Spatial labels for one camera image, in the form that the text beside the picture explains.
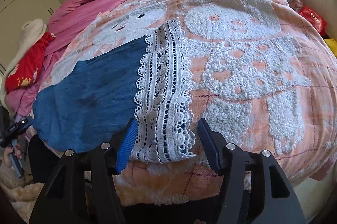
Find red plastic bag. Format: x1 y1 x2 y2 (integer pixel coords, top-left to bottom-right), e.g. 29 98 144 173
299 6 327 36

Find blue denim lace-trimmed pants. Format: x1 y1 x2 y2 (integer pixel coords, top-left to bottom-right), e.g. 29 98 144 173
33 19 195 164

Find beige fleece sleeve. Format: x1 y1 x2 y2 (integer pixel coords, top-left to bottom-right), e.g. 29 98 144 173
1 156 44 223

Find cream fleece blanket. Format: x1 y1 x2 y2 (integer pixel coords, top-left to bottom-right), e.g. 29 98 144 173
1 19 47 113

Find peach bear-pattern blanket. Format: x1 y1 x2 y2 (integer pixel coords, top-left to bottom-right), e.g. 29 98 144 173
40 0 336 205

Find cream wardrobe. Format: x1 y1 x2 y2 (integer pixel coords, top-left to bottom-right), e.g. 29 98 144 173
1 0 60 72

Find pink bedsheet bundle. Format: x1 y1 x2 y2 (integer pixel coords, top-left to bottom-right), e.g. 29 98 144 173
6 0 126 116

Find yellow box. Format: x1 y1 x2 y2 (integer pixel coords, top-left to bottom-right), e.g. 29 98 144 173
324 38 337 57

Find left hand red nails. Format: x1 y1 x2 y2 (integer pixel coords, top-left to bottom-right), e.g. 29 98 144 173
3 144 22 168

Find red floral garment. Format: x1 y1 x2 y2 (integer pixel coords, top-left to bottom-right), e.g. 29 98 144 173
5 31 55 93

